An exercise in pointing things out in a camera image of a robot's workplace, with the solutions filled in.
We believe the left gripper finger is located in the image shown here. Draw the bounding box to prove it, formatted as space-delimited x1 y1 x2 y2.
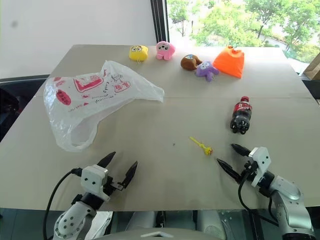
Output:
96 151 117 169
121 160 139 189

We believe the purple octopus plush toy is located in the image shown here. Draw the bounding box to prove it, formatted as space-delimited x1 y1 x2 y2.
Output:
195 61 220 83

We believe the small cola bottle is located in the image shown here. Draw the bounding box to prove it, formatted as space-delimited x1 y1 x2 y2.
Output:
229 95 253 135

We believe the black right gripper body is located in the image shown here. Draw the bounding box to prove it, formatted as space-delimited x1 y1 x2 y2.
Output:
239 155 259 185

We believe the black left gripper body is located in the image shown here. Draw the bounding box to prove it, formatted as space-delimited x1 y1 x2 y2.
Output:
101 174 128 198

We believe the yellow minion plush toy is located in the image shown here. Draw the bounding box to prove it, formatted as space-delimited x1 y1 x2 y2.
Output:
128 44 149 63

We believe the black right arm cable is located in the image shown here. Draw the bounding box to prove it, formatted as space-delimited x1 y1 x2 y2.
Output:
237 172 279 221

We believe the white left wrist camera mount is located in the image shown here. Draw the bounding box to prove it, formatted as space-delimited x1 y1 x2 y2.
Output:
80 164 109 201

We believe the dark chair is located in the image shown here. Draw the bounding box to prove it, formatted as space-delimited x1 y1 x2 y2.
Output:
0 74 51 144

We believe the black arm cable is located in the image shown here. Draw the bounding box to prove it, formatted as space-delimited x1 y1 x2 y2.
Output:
237 172 279 221
42 168 84 240

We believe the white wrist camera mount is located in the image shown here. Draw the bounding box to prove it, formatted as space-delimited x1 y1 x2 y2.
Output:
80 164 109 201
247 146 272 188

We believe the orange plush toy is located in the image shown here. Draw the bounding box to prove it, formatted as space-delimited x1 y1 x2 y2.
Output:
212 45 246 79

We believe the black window frame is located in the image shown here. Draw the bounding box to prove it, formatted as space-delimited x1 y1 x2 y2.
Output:
149 0 171 44

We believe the pink plush toy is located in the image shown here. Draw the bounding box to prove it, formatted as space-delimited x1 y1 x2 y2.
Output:
155 41 177 61

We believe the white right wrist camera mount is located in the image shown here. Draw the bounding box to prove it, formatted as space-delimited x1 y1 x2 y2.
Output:
247 146 272 188

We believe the brown plush toy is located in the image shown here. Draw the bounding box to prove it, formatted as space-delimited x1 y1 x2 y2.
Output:
180 54 203 72

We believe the yellow toy stick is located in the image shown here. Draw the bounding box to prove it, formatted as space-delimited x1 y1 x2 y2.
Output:
189 136 214 157

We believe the white red-printed plastic bag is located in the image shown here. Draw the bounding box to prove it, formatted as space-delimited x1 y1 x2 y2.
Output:
43 59 165 153

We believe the grey robot torso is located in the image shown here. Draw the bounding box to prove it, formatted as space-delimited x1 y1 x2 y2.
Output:
94 226 219 240

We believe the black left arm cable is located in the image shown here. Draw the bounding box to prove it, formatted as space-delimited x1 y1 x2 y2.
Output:
42 168 84 240

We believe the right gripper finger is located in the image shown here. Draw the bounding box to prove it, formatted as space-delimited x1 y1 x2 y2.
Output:
216 157 243 184
230 143 252 158

